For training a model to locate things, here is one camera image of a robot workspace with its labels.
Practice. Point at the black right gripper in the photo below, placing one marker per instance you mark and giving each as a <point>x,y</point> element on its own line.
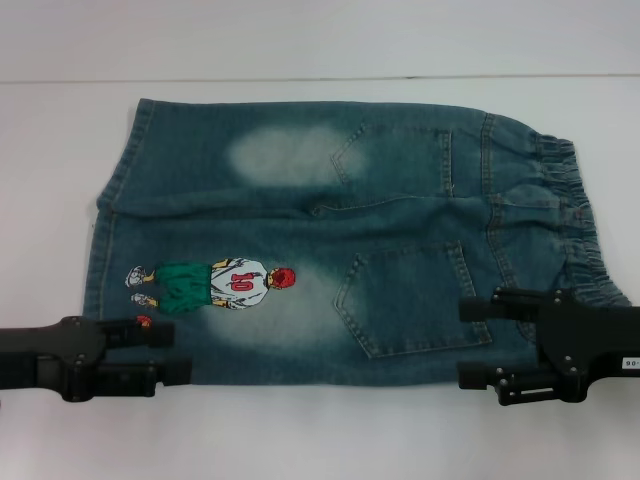
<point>595,345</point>

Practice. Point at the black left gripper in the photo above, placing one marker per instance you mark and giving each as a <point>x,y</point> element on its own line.
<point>45,357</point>

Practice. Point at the blue denim shorts with print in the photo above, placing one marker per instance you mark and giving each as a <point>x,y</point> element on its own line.
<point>300,225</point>

